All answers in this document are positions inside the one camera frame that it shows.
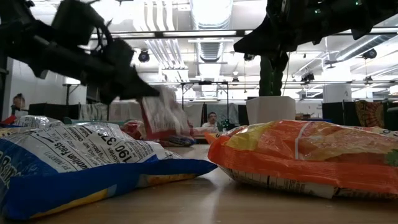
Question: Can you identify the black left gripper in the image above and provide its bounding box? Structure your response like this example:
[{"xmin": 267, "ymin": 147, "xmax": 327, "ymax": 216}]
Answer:
[{"xmin": 36, "ymin": 39, "xmax": 160, "ymax": 105}]

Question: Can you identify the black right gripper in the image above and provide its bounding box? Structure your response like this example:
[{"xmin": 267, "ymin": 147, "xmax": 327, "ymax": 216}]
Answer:
[{"xmin": 233, "ymin": 18, "xmax": 327, "ymax": 74}]

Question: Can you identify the blue ramen packet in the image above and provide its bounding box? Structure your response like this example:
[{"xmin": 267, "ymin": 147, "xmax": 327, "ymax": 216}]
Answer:
[
  {"xmin": 160, "ymin": 135, "xmax": 197, "ymax": 147},
  {"xmin": 0, "ymin": 121, "xmax": 218, "ymax": 220},
  {"xmin": 14, "ymin": 114, "xmax": 65, "ymax": 129}
]

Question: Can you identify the orange ramen packet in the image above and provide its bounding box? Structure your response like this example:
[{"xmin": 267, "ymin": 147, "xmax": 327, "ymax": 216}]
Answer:
[
  {"xmin": 207, "ymin": 119, "xmax": 398, "ymax": 200},
  {"xmin": 203, "ymin": 132, "xmax": 226, "ymax": 144}
]

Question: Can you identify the white hexagonal plant pot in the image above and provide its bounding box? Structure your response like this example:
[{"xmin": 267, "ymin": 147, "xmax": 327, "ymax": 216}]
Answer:
[{"xmin": 245, "ymin": 95, "xmax": 297, "ymax": 126}]

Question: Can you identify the grey cloth cover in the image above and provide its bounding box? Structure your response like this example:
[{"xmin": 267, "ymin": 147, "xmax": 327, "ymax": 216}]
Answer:
[{"xmin": 186, "ymin": 101, "xmax": 203, "ymax": 127}]

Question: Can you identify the white column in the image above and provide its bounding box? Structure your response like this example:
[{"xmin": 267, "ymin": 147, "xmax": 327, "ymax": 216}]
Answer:
[{"xmin": 322, "ymin": 83, "xmax": 353, "ymax": 103}]

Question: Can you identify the dark green background robot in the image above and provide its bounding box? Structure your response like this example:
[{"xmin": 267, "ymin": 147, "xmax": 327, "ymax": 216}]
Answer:
[{"xmin": 217, "ymin": 118, "xmax": 237, "ymax": 131}]

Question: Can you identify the person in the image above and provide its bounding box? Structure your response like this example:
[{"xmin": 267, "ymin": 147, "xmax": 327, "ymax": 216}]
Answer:
[{"xmin": 201, "ymin": 111, "xmax": 220, "ymax": 129}]

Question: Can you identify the black partition panel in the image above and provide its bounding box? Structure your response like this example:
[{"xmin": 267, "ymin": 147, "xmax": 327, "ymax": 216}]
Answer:
[{"xmin": 322, "ymin": 101, "xmax": 357, "ymax": 127}]

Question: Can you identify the orange patterned tapestry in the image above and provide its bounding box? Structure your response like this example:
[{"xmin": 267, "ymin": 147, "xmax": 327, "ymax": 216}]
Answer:
[{"xmin": 355, "ymin": 99, "xmax": 386, "ymax": 139}]

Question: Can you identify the red background object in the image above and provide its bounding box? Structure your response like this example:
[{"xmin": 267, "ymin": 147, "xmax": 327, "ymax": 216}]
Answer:
[{"xmin": 0, "ymin": 114, "xmax": 18, "ymax": 126}]

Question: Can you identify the dark chair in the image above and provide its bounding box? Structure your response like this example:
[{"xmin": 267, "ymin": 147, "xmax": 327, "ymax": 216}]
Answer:
[{"xmin": 385, "ymin": 105, "xmax": 398, "ymax": 131}]

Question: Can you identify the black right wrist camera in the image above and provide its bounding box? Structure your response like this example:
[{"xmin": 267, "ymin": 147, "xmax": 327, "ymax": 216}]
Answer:
[{"xmin": 267, "ymin": 0, "xmax": 326, "ymax": 30}]

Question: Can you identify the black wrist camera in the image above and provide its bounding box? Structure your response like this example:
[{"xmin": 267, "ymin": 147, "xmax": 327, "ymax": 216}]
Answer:
[
  {"xmin": 50, "ymin": 0, "xmax": 107, "ymax": 48},
  {"xmin": 267, "ymin": 0, "xmax": 326, "ymax": 30}
]

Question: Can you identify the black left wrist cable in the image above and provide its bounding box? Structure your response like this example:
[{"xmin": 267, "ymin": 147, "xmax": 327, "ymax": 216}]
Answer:
[{"xmin": 92, "ymin": 17, "xmax": 114, "ymax": 56}]

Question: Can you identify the silver ventilation duct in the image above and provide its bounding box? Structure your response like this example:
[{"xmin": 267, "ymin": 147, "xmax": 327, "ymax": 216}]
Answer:
[
  {"xmin": 334, "ymin": 33, "xmax": 398, "ymax": 62},
  {"xmin": 189, "ymin": 0, "xmax": 234, "ymax": 99}
]

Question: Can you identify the black light bar frame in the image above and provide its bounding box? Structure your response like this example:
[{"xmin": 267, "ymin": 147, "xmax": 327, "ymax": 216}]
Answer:
[{"xmin": 90, "ymin": 29, "xmax": 398, "ymax": 40}]

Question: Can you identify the black background rig frame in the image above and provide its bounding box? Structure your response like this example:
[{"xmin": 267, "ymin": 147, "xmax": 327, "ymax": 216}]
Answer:
[
  {"xmin": 63, "ymin": 81, "xmax": 94, "ymax": 106},
  {"xmin": 179, "ymin": 80, "xmax": 231, "ymax": 125}
]

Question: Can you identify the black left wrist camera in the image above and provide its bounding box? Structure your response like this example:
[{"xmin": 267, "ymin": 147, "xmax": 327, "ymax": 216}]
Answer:
[{"xmin": 50, "ymin": 0, "xmax": 107, "ymax": 48}]

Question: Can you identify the black aluminium table frame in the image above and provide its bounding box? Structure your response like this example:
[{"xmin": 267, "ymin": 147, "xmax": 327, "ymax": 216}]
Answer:
[{"xmin": 190, "ymin": 135, "xmax": 215, "ymax": 145}]

